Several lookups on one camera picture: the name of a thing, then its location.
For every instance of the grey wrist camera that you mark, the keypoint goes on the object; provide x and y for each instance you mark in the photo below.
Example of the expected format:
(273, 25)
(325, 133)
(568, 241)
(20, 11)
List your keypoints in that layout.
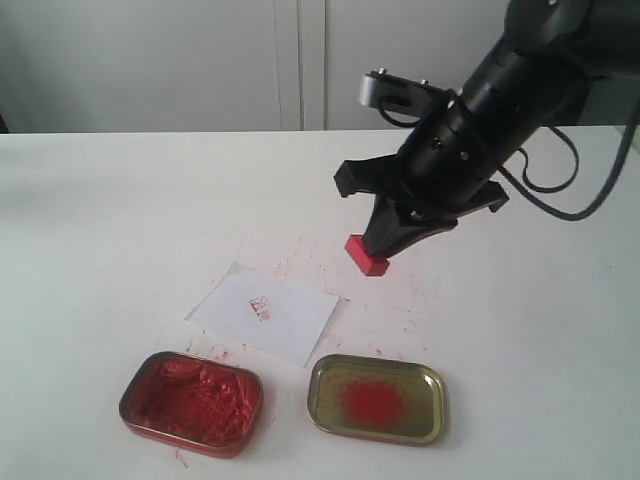
(401, 102)

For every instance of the red ink tin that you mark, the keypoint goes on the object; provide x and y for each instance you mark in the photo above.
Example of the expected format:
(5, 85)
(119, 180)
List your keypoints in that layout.
(194, 404)

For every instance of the gold tin lid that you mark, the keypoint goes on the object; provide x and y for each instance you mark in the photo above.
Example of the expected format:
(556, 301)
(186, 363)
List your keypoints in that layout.
(377, 399)

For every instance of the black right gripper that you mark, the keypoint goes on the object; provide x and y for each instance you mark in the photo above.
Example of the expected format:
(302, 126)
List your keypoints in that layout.
(440, 172)

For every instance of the white paper sheet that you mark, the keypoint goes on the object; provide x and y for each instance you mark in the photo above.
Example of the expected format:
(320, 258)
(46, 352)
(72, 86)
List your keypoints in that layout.
(253, 309)

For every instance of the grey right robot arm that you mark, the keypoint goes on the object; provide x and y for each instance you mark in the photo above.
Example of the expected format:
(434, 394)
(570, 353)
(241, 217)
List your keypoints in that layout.
(549, 52)

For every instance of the red stamp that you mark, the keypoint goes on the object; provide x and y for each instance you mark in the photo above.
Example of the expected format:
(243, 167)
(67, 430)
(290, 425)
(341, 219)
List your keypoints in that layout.
(369, 265)

